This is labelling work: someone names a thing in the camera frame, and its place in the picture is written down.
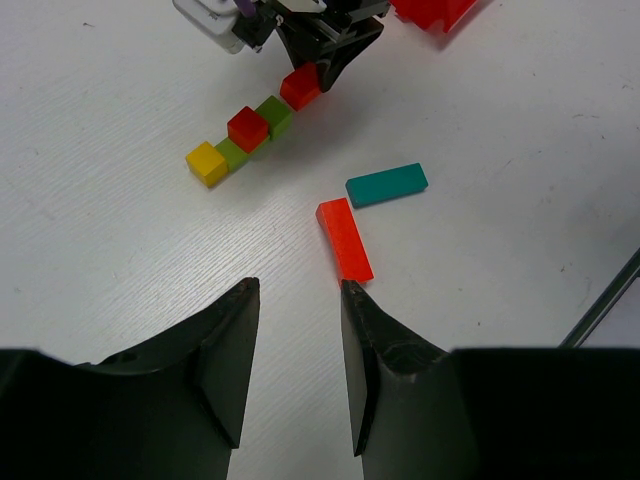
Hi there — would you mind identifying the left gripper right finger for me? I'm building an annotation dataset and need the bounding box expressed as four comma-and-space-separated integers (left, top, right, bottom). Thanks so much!
341, 281, 639, 479

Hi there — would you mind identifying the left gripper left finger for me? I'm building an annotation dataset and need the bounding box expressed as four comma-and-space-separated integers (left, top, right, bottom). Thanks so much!
1, 278, 260, 479

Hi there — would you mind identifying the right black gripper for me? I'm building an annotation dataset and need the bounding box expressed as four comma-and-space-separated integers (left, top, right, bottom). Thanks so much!
239, 1, 390, 93

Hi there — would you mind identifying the short red wood block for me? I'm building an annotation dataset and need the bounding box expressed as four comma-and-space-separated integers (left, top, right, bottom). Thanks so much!
280, 63, 321, 111

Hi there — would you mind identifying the small green wood cube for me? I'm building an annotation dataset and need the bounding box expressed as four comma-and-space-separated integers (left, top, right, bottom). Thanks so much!
255, 96, 293, 140

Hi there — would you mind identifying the red plastic bin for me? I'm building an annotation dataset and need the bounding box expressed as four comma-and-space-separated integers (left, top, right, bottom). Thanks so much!
390, 0, 477, 33

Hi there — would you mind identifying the small red wood cube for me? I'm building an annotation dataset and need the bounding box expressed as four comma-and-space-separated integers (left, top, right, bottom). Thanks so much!
227, 106, 269, 153

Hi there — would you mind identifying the long green wood block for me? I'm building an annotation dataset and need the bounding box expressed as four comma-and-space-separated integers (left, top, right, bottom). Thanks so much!
215, 137, 270, 173

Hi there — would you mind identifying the teal long wood block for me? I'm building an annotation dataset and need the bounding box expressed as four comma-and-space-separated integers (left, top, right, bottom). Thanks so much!
345, 163, 429, 208

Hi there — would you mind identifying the yellow wood cube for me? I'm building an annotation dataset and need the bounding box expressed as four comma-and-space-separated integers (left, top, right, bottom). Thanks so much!
185, 142, 229, 188

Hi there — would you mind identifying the long red wood block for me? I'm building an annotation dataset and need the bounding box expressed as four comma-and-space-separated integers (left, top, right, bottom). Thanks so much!
316, 198, 374, 283

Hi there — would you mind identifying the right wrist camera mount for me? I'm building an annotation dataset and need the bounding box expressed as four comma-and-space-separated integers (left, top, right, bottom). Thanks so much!
172, 0, 245, 54

